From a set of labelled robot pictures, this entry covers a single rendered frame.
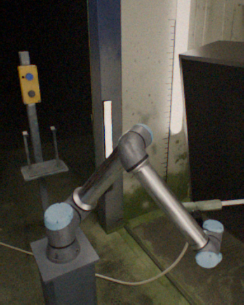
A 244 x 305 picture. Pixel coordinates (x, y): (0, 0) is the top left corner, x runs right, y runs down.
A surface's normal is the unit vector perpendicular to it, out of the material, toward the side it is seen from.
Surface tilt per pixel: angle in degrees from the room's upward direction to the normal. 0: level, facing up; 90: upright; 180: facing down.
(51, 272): 0
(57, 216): 5
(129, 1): 90
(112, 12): 90
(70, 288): 90
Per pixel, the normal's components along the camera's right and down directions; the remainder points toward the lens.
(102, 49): 0.49, 0.33
